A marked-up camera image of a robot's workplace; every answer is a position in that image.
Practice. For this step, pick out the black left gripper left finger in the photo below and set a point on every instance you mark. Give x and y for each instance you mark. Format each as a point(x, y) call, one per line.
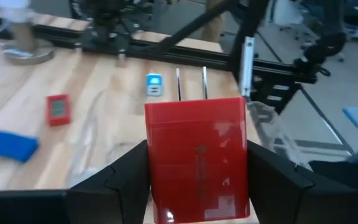
point(104, 205)

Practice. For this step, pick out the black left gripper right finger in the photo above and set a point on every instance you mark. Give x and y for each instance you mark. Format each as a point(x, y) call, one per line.
point(291, 205)

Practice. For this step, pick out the large red wall charger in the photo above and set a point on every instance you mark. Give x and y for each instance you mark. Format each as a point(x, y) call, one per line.
point(197, 155)

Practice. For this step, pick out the red digital display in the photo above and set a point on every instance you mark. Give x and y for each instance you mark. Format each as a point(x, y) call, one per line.
point(57, 109)

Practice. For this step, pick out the blue digital display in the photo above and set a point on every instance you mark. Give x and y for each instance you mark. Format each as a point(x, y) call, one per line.
point(9, 146)

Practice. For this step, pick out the blue white USB charger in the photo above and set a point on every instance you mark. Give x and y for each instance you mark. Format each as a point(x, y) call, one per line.
point(154, 85)

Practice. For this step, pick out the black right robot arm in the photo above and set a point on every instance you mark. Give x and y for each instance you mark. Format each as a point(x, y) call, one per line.
point(107, 28)

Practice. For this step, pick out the clear plastic bin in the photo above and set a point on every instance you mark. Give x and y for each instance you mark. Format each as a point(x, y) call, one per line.
point(269, 124)

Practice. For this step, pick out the table lamp with white bulb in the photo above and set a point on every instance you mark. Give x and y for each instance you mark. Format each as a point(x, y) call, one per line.
point(26, 51)

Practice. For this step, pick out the black aluminium table frame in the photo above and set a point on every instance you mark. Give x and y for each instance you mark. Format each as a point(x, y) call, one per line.
point(197, 60)

